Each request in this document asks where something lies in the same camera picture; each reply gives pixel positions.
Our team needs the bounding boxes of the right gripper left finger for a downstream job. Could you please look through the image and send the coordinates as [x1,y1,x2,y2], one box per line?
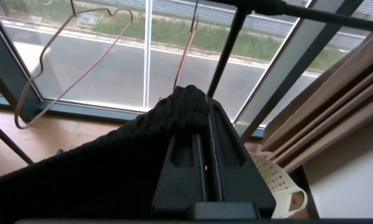
[151,134,209,219]

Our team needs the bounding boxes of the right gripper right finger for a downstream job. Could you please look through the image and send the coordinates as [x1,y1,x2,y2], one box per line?
[206,96,277,219]

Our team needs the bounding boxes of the black shorts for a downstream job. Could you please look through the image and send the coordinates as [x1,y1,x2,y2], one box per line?
[0,84,210,222]

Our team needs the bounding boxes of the pink clothes hanger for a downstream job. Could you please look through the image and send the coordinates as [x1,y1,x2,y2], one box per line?
[172,0,200,92]
[14,0,134,130]

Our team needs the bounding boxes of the white laundry basket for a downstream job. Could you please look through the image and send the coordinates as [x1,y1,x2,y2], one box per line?
[248,152,309,220]

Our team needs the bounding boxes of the black clothes rack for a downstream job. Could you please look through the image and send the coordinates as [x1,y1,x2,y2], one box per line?
[0,0,373,166]

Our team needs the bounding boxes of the beige curtain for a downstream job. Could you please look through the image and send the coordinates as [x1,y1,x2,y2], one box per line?
[260,17,373,174]

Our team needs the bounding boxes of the window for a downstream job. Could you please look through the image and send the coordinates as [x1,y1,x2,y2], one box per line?
[0,0,373,139]

